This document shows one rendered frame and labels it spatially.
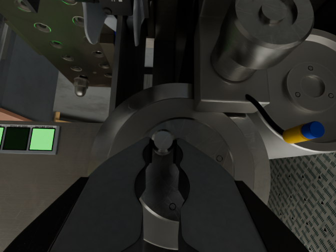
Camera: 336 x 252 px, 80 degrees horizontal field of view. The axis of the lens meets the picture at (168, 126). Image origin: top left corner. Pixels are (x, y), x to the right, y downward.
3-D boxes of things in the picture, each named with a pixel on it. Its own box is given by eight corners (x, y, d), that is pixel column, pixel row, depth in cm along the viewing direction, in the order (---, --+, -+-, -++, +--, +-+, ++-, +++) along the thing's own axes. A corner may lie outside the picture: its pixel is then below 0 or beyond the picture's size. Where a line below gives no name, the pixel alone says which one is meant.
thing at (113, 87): (128, -51, 22) (114, 115, 18) (144, 63, 45) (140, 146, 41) (123, -51, 22) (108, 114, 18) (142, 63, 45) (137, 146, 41)
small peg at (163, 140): (169, 156, 12) (147, 146, 12) (167, 158, 14) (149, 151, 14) (178, 134, 12) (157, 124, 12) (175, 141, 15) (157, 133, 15)
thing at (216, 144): (182, 250, 13) (107, 165, 14) (179, 240, 15) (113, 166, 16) (257, 169, 14) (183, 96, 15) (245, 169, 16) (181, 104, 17)
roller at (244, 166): (249, 98, 17) (261, 250, 14) (196, 141, 42) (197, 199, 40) (111, 95, 17) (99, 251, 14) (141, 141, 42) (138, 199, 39)
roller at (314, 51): (366, 29, 20) (394, 154, 17) (251, 108, 44) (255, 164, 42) (243, 24, 19) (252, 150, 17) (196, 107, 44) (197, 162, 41)
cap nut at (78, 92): (86, 77, 50) (84, 94, 49) (91, 83, 54) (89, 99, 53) (71, 76, 50) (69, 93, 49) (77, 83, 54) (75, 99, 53)
